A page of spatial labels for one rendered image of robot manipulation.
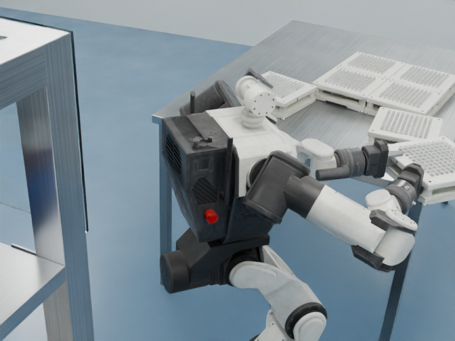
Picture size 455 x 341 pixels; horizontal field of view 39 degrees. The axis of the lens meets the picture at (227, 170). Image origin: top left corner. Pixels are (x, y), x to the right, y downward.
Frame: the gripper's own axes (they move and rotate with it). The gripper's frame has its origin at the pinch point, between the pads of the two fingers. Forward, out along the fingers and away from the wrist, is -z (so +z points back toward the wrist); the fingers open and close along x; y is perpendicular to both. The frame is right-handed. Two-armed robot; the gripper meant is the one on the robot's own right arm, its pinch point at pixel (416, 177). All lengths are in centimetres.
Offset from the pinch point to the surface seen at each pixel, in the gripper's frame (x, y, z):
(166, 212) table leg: 63, -106, -9
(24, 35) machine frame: -66, -24, 110
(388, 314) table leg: 77, -7, -25
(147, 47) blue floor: 106, -330, -241
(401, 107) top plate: 12, -31, -67
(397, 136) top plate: 11.0, -22.2, -41.6
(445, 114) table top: 19, -20, -88
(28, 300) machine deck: -29, -18, 120
